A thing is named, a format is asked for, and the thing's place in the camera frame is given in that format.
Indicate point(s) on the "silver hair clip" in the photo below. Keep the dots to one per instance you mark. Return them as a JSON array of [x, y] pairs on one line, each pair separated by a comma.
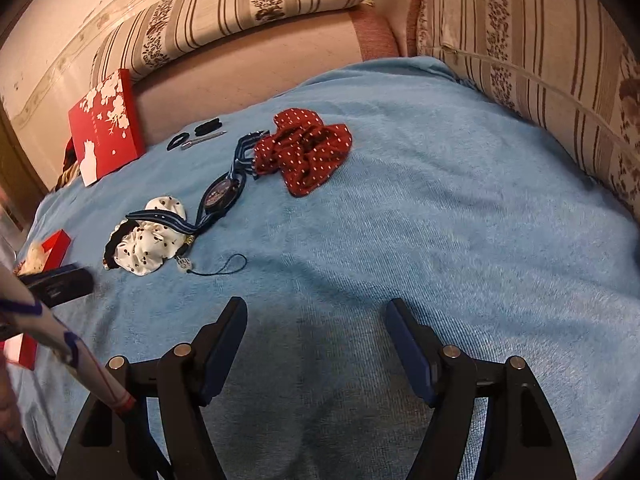
[[205, 139]]

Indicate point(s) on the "light blue blanket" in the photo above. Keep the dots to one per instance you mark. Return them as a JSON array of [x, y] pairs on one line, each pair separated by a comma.
[[425, 210]]

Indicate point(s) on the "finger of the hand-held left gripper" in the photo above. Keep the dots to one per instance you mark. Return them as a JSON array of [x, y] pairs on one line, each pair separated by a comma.
[[65, 282]]

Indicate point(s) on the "red blossom print gift box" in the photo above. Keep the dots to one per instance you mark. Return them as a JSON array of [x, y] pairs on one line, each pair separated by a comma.
[[107, 125]]

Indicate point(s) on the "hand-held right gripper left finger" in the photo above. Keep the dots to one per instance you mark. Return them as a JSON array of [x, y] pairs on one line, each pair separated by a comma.
[[220, 360]]

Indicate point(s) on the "red polka dot scrunchie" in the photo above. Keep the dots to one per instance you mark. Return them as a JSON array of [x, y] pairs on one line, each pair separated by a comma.
[[300, 150]]

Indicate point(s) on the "pink beige sofa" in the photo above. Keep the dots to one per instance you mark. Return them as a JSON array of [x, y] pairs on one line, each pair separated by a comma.
[[250, 75]]

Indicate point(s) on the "small red box lid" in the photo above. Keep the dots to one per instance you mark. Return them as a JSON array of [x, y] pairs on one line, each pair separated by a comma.
[[22, 352]]

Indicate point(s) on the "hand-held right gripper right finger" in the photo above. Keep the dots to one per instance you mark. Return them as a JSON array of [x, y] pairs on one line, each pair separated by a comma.
[[407, 355]]

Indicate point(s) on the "small red jewelry box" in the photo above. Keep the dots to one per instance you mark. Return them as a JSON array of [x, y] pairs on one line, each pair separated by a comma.
[[55, 247]]

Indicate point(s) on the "brown patterned cloth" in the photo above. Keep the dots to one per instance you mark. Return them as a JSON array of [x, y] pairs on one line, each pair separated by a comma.
[[67, 175]]

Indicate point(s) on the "striped floral sofa cushion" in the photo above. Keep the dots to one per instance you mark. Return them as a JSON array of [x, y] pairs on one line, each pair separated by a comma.
[[525, 35], [225, 10]]

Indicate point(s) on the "white black print scrunchie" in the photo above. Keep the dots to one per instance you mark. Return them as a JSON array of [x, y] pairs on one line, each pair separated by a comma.
[[145, 250]]

